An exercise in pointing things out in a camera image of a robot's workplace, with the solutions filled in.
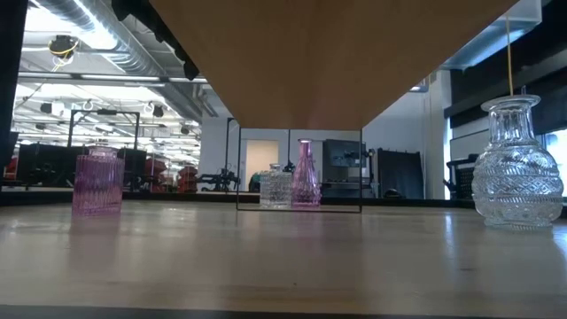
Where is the black wire crate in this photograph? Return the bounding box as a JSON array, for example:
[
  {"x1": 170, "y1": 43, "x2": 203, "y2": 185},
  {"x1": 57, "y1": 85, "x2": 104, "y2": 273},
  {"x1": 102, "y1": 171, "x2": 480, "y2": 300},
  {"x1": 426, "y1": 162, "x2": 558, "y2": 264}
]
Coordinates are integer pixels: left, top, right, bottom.
[{"x1": 444, "y1": 153, "x2": 481, "y2": 201}]

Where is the square cut-glass vase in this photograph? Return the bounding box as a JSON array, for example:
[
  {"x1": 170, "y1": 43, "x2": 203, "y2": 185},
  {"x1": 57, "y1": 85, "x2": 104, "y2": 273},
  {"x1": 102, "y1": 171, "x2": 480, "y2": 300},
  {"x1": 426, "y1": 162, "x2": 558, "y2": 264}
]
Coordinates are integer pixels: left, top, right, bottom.
[{"x1": 259, "y1": 163, "x2": 294, "y2": 210}]

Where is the pink ribbed cylinder vase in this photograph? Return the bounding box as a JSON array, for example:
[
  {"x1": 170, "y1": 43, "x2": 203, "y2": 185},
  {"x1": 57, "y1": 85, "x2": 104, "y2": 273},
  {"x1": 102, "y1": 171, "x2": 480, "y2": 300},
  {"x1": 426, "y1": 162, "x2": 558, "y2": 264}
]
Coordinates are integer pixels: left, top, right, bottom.
[{"x1": 71, "y1": 145, "x2": 127, "y2": 218}]

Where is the yellow hanging cord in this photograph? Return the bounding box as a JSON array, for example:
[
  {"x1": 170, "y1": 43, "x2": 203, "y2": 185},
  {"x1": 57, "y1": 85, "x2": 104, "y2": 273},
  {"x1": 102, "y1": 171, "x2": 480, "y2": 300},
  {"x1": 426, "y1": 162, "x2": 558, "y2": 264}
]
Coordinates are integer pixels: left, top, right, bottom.
[{"x1": 505, "y1": 16, "x2": 515, "y2": 97}]

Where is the black gantry frame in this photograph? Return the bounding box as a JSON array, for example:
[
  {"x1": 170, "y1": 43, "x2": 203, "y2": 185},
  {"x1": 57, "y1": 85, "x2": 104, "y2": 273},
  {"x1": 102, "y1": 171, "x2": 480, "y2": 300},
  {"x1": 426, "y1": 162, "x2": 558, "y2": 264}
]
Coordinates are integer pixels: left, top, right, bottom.
[{"x1": 66, "y1": 108, "x2": 142, "y2": 150}]

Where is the pink tall bottle vase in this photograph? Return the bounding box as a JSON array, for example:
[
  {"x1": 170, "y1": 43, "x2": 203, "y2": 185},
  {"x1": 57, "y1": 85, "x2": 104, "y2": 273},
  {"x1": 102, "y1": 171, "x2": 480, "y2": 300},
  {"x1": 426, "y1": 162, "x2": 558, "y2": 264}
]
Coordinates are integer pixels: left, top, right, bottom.
[{"x1": 290, "y1": 137, "x2": 322, "y2": 209}]

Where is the black curtain panel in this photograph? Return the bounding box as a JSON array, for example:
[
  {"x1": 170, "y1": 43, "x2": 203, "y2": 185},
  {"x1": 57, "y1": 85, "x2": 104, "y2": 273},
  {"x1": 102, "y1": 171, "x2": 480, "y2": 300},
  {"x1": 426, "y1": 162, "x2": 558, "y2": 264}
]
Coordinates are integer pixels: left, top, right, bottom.
[{"x1": 376, "y1": 147, "x2": 425, "y2": 200}]

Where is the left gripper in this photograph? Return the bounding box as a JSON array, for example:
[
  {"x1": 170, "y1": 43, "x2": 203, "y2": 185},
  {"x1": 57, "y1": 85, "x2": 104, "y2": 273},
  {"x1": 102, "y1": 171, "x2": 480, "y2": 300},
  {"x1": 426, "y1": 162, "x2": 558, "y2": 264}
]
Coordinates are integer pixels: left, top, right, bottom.
[{"x1": 173, "y1": 43, "x2": 200, "y2": 82}]

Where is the red machine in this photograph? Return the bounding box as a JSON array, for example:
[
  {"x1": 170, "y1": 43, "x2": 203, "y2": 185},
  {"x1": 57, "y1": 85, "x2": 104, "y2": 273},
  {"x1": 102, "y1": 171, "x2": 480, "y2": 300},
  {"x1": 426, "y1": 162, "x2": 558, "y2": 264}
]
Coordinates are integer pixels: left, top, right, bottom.
[
  {"x1": 176, "y1": 164, "x2": 199, "y2": 193},
  {"x1": 144, "y1": 157, "x2": 169, "y2": 192}
]

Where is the silver ventilation duct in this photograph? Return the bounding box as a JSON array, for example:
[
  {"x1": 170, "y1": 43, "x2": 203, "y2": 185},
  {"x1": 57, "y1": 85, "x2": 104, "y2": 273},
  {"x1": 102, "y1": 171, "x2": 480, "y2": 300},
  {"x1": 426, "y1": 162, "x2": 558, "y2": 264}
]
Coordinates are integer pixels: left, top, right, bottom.
[{"x1": 35, "y1": 0, "x2": 209, "y2": 123}]

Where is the black round device yellow cable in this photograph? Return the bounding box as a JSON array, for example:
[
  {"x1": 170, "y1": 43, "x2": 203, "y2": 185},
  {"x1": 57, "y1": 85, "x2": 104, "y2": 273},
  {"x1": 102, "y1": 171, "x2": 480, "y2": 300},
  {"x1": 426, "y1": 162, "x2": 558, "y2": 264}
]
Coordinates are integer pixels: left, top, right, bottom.
[{"x1": 47, "y1": 34, "x2": 80, "y2": 72}]

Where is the black workstation row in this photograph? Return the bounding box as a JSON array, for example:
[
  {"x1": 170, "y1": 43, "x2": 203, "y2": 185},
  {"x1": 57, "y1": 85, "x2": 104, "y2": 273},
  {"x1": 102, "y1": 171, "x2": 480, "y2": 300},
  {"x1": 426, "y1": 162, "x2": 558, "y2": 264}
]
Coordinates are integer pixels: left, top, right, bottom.
[{"x1": 15, "y1": 142, "x2": 148, "y2": 191}]

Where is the large round cut-glass vase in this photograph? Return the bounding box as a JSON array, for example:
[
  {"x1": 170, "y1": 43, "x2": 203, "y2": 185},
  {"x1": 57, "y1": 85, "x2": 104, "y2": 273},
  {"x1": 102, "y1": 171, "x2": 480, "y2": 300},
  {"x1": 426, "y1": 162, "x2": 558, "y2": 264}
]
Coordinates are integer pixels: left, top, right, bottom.
[{"x1": 470, "y1": 93, "x2": 565, "y2": 232}]

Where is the black monitor cabinet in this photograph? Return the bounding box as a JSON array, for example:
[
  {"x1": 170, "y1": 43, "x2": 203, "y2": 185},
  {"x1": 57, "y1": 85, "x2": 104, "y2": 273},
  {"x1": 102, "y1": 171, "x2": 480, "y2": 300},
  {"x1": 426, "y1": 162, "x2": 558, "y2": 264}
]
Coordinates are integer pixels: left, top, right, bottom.
[{"x1": 322, "y1": 138, "x2": 370, "y2": 198}]

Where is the long strip light rail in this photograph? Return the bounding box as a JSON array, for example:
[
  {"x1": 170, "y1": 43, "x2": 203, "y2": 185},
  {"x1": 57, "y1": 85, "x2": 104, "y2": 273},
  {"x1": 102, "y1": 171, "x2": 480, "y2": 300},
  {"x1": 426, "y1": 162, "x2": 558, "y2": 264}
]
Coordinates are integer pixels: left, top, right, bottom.
[{"x1": 16, "y1": 72, "x2": 209, "y2": 88}]

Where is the beige door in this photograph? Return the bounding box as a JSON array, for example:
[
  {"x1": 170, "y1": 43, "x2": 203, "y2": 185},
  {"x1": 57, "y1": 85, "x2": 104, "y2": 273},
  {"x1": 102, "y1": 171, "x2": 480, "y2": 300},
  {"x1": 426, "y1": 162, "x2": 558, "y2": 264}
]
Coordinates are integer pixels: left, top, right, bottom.
[{"x1": 245, "y1": 139, "x2": 281, "y2": 192}]

